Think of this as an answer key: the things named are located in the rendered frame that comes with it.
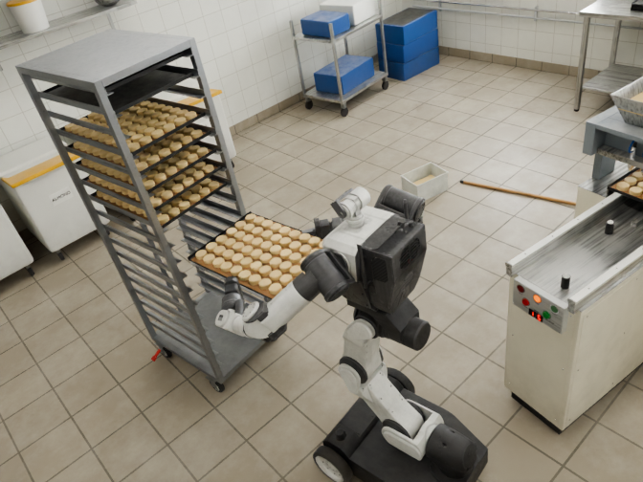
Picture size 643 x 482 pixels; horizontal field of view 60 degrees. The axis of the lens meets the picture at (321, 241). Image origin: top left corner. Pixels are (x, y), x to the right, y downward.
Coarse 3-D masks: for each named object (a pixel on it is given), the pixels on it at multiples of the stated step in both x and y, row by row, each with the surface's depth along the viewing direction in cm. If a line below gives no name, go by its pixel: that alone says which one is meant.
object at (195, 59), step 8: (192, 40) 225; (192, 48) 226; (192, 56) 229; (192, 64) 232; (200, 64) 231; (200, 72) 233; (200, 80) 234; (200, 88) 238; (208, 88) 238; (208, 96) 239; (208, 104) 241; (216, 120) 246; (216, 128) 248; (216, 136) 250; (224, 144) 254; (224, 152) 255; (224, 160) 257; (232, 168) 261; (232, 176) 263; (232, 192) 269; (240, 200) 272; (240, 208) 273; (264, 296) 310
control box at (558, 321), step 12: (516, 288) 226; (528, 288) 219; (540, 288) 218; (516, 300) 229; (528, 300) 222; (552, 300) 211; (528, 312) 225; (540, 312) 220; (552, 312) 213; (564, 312) 208; (552, 324) 217; (564, 324) 213
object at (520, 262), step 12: (600, 204) 244; (612, 204) 247; (588, 216) 239; (600, 216) 245; (564, 228) 235; (576, 228) 238; (552, 240) 231; (564, 240) 236; (528, 252) 226; (540, 252) 230; (516, 264) 223; (528, 264) 228
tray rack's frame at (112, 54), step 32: (128, 32) 251; (32, 64) 233; (64, 64) 225; (96, 64) 217; (128, 64) 210; (32, 96) 242; (64, 160) 261; (96, 224) 283; (128, 288) 309; (192, 352) 318; (224, 352) 314
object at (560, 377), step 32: (608, 224) 233; (544, 256) 232; (576, 256) 228; (608, 256) 225; (512, 288) 233; (544, 288) 217; (576, 288) 214; (640, 288) 227; (512, 320) 243; (576, 320) 209; (608, 320) 222; (640, 320) 243; (512, 352) 254; (544, 352) 234; (576, 352) 219; (608, 352) 238; (640, 352) 262; (512, 384) 266; (544, 384) 244; (576, 384) 234; (608, 384) 256; (544, 416) 255; (576, 416) 251
